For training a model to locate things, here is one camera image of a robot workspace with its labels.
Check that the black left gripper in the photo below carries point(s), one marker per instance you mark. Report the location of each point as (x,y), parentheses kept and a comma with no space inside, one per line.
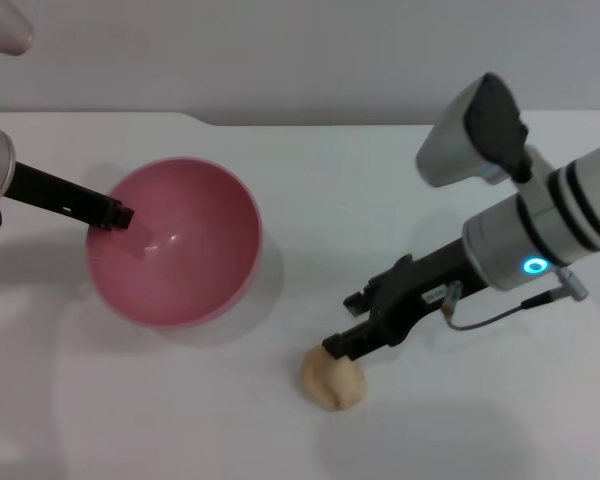
(55,195)

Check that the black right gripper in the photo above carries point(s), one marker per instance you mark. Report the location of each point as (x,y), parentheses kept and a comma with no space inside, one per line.
(430,285)

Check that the beige egg yolk pastry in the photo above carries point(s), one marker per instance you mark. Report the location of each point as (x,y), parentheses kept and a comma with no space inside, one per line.
(332,385)

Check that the pink plastic bowl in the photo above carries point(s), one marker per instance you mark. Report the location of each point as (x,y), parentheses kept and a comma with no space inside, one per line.
(195,260)

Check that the right wrist camera housing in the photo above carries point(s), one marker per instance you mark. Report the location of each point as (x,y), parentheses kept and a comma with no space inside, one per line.
(460,140)

